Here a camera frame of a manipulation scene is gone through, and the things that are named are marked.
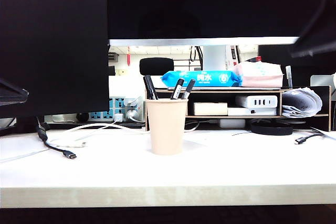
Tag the cream rectangular box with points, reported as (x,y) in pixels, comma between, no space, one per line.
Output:
(210,108)

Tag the translucent capped pen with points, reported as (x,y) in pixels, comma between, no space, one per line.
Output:
(288,77)

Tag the white paper sheet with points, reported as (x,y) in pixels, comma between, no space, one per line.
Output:
(327,134)
(207,140)

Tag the black monitor base frame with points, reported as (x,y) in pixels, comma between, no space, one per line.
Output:
(105,125)

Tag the red hanging ornament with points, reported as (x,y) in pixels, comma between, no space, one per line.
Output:
(128,58)

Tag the white multiport charger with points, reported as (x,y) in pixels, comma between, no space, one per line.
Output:
(257,101)

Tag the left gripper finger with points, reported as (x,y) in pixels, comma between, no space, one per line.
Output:
(11,100)
(9,89)

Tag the black wooden desk shelf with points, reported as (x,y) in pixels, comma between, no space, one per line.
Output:
(210,90)

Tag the black chair headrest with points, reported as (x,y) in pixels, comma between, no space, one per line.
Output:
(156,66)

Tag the silver grey power plug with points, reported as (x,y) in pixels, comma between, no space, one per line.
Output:
(131,114)

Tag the large black monitor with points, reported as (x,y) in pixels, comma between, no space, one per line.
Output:
(52,24)

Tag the beige paper cup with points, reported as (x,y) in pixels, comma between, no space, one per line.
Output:
(166,127)

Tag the white flat box with logo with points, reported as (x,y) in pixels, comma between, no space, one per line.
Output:
(249,111)

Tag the rolled paper bundle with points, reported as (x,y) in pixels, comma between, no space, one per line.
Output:
(301,102)

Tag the white box with red print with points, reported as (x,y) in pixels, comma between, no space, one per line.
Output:
(232,56)

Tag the small red box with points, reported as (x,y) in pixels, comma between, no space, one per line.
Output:
(256,59)

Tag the blue wet wipes pack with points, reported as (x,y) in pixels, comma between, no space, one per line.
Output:
(210,78)

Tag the blue and white power strip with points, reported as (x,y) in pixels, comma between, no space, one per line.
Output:
(102,115)

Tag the white desk partition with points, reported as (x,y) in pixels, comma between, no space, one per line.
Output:
(126,85)

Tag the black round knob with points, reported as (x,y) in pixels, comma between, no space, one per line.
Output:
(82,116)

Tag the pink tissue pack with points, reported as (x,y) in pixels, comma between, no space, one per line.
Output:
(260,75)

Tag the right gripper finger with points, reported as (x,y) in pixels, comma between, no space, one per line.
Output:
(320,37)
(317,49)

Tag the silver panel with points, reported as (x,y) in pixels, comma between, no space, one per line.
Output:
(320,80)

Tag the white flat device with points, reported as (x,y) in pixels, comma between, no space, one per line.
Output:
(232,123)

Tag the small white charger cube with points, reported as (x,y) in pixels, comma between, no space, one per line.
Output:
(118,117)

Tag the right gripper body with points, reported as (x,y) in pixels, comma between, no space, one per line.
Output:
(328,3)

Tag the white adapter plug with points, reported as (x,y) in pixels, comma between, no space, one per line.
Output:
(129,101)

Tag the black background monitor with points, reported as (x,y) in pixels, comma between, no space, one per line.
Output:
(273,56)

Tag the black round disc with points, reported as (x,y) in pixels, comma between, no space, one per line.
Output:
(271,129)

